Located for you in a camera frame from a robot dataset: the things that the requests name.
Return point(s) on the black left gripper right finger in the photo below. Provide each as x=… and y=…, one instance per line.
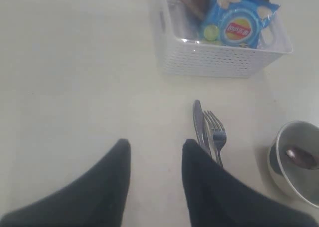
x=217, y=199

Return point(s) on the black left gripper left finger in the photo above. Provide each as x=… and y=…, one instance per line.
x=96, y=199

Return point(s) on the silver fork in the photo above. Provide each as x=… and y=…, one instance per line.
x=218, y=134

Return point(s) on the silver table knife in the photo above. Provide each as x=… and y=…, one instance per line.
x=199, y=126

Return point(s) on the grey-green ceramic bowl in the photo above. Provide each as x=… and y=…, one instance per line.
x=294, y=181

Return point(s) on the brown wooden spoon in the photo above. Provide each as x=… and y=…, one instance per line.
x=302, y=158

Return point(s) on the white perforated plastic basket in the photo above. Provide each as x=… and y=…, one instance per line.
x=199, y=58

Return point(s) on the silver metal spoon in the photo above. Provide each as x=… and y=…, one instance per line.
x=185, y=25

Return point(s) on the blue chips bag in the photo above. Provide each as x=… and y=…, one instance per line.
x=237, y=23

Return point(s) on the wooden chopstick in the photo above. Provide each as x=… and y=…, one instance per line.
x=194, y=9

